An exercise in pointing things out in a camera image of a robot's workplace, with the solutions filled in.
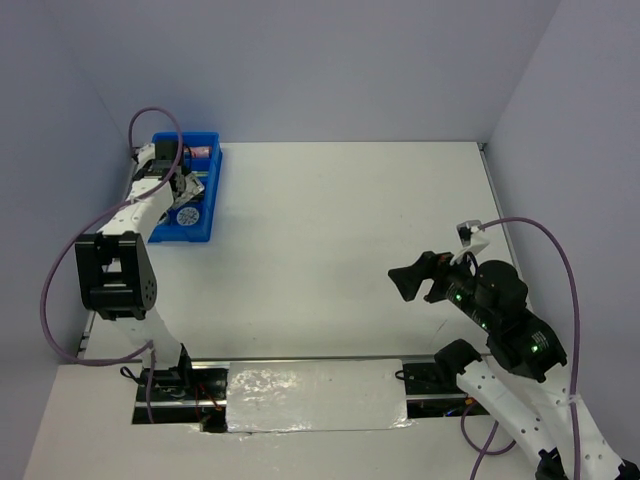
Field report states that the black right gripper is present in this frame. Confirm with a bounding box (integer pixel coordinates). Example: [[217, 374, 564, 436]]
[[386, 242, 494, 327]]

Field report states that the blue paint jar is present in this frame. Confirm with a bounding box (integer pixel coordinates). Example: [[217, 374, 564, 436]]
[[176, 206, 201, 227], [157, 212, 170, 225]]

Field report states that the pink capped pencil tube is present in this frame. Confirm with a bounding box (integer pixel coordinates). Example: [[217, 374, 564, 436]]
[[185, 146, 212, 159]]

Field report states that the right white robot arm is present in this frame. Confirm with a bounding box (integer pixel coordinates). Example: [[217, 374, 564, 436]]
[[388, 252, 639, 479]]

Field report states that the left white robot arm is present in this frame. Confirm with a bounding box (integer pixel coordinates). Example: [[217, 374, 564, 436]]
[[74, 139, 196, 399]]

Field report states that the blue plastic compartment bin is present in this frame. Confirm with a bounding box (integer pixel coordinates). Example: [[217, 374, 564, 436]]
[[150, 131, 223, 243]]

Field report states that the silver foil covered plate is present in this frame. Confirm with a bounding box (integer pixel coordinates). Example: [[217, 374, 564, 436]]
[[226, 359, 411, 433]]

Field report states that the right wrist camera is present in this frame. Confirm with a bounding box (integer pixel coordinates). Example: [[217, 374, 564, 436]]
[[450, 220, 490, 265]]

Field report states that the black metal base rail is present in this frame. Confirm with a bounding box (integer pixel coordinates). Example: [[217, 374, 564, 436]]
[[131, 355, 472, 434]]

